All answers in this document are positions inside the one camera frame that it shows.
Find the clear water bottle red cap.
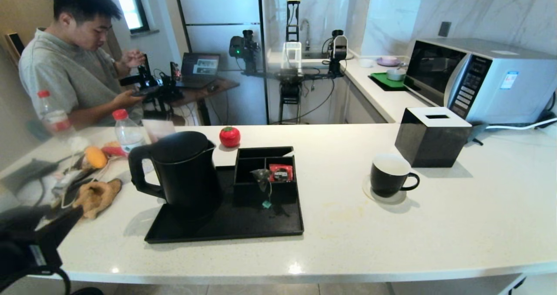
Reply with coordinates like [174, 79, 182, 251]
[36, 90, 74, 139]

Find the black electric kettle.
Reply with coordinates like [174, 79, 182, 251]
[128, 131, 223, 219]

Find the grey pyramid tea bag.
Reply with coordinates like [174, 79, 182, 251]
[250, 168, 274, 209]

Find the orange oval toy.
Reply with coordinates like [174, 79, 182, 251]
[84, 145, 108, 169]

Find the red mesh pouch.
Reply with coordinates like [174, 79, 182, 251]
[102, 142, 127, 157]

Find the clear water bottle red label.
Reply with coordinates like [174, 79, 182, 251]
[112, 109, 154, 174]

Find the man in grey shirt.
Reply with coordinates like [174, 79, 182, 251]
[18, 0, 146, 128]

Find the black rectangular serving tray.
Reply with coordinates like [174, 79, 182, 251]
[144, 164, 305, 244]

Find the red strawberry shaped ornament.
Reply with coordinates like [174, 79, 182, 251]
[219, 126, 241, 148]

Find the black compartment organizer box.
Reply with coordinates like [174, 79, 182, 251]
[233, 146, 299, 206]

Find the black open laptop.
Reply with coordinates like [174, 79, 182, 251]
[176, 53, 221, 89]

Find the brown wooden desk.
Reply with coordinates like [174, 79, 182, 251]
[168, 77, 241, 126]

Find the dark framed window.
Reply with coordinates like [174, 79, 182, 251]
[112, 0, 151, 34]

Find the red instant coffee sachet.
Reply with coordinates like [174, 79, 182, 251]
[268, 164, 294, 183]

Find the black device with green light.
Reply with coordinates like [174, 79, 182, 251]
[229, 30, 262, 76]

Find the black centre stand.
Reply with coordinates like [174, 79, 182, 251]
[278, 0, 303, 124]

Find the grey white refrigerator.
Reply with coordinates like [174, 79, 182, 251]
[173, 0, 268, 125]

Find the translucent white box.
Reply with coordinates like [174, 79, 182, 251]
[283, 41, 302, 71]

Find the chrome kitchen faucet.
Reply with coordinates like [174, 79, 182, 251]
[299, 19, 312, 51]

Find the white kitchen cabinet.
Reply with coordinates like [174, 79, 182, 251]
[344, 75, 388, 124]

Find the black mug white inside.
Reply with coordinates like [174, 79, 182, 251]
[371, 153, 420, 198]

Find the round clear coaster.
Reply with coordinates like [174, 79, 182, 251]
[362, 174, 408, 205]

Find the black tray under mat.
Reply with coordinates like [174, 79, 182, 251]
[369, 74, 409, 91]

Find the green mat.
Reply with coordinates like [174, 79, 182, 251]
[371, 72, 407, 88]

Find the black tissue box white lid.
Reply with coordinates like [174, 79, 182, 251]
[395, 107, 473, 168]

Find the silver microwave oven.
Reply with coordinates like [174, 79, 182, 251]
[403, 37, 557, 125]

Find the thick black arm hose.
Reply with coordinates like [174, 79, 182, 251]
[0, 265, 71, 295]

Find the black strap tangle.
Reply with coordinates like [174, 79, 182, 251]
[48, 162, 109, 208]

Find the black door lock handle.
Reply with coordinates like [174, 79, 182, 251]
[5, 33, 25, 60]

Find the white power cable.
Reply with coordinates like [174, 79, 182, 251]
[485, 117, 557, 130]

